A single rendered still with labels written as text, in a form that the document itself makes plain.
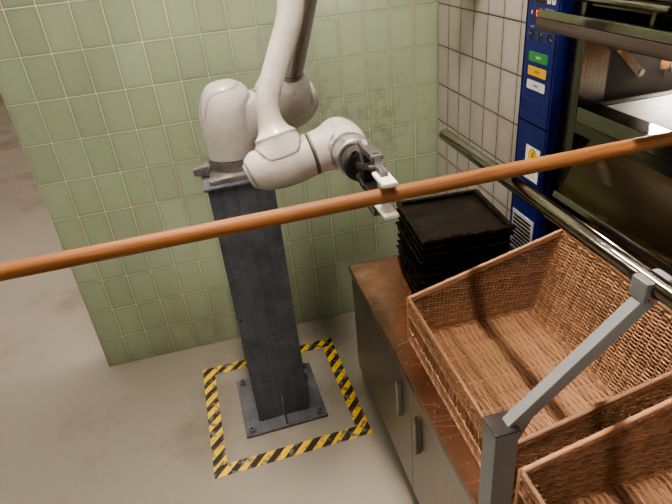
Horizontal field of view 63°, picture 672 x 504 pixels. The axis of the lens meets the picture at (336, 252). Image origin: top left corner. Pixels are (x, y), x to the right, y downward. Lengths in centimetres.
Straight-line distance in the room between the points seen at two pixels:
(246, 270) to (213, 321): 82
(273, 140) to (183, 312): 145
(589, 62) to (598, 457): 93
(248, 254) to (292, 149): 61
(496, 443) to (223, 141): 114
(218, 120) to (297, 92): 25
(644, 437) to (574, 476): 16
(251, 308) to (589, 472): 115
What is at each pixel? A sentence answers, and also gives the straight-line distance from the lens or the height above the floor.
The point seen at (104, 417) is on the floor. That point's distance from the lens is 253.
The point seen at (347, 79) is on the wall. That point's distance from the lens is 226.
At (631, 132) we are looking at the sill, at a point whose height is 117.
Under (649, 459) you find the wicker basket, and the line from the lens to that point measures 135.
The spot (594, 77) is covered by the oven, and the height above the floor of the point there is 125.
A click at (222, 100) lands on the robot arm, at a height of 124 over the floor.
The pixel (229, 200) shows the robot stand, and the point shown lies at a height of 95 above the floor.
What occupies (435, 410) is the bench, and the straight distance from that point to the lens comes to 145.
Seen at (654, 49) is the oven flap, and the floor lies 140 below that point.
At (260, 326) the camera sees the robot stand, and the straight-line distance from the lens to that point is 196.
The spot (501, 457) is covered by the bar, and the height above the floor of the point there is 90.
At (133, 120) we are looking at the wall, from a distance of 222.
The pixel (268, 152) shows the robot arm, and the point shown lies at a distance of 128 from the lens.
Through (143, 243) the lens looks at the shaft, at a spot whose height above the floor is 119.
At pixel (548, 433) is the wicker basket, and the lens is 121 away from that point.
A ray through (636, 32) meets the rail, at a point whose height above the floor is 142.
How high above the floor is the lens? 164
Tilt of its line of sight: 30 degrees down
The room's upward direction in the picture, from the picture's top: 6 degrees counter-clockwise
